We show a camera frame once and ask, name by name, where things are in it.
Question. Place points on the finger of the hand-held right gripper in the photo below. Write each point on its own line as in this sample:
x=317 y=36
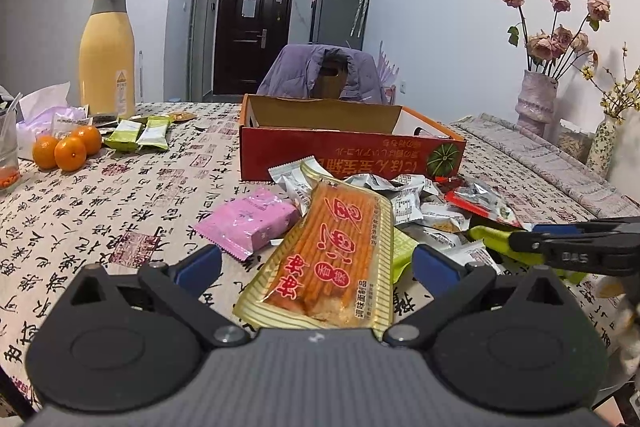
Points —
x=547 y=228
x=525 y=243

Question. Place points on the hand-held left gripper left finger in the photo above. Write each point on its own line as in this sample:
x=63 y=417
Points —
x=200 y=264

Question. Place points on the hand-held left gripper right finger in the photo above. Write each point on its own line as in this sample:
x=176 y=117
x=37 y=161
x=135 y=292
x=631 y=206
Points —
x=435 y=269

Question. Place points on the pink snack packet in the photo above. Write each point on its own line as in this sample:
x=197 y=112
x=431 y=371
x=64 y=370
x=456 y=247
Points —
x=250 y=219

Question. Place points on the pile of white snack packets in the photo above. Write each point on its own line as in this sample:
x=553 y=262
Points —
x=405 y=202

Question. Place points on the orange stick snack packet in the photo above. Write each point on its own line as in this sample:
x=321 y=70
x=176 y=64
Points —
x=330 y=247

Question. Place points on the red cardboard box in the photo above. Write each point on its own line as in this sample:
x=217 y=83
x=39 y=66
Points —
x=340 y=152

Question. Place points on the red snack packet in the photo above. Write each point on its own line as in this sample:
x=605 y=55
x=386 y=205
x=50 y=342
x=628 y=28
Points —
x=480 y=207

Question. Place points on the glass jar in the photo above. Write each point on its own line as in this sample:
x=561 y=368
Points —
x=575 y=147

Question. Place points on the pink ribbed vase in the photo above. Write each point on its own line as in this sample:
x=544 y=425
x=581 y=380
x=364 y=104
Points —
x=535 y=102

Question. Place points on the yellow flower branches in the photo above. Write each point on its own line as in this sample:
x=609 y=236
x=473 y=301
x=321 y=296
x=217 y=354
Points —
x=620 y=104

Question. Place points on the small brown snack packet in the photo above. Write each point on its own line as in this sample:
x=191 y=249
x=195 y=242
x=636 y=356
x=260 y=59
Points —
x=181 y=116

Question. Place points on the tangerine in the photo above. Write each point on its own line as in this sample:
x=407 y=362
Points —
x=90 y=138
x=45 y=154
x=70 y=154

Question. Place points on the white labelled packet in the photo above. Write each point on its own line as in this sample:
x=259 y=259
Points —
x=70 y=127

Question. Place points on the pink folding rack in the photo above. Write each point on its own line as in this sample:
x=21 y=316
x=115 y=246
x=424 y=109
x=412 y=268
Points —
x=387 y=67

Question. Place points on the purple jacket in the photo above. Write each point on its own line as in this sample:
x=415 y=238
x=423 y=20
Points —
x=295 y=77

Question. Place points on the dark brown door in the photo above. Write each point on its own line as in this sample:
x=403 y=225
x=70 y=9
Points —
x=235 y=57

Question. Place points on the brown chair back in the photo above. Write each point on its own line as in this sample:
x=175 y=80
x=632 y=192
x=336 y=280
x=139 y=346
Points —
x=330 y=87

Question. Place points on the yellow thermos jug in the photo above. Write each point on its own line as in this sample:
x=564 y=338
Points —
x=105 y=67

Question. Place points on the glass cup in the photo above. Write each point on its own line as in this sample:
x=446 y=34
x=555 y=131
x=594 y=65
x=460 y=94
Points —
x=7 y=147

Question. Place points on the white tissue paper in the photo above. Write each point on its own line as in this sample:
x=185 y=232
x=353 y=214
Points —
x=45 y=99

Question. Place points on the paper sheet on door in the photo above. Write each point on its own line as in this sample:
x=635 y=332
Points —
x=249 y=8

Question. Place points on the grey refrigerator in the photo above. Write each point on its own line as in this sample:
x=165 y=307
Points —
x=330 y=22

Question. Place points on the hanging umbrellas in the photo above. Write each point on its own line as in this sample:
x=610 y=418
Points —
x=361 y=7

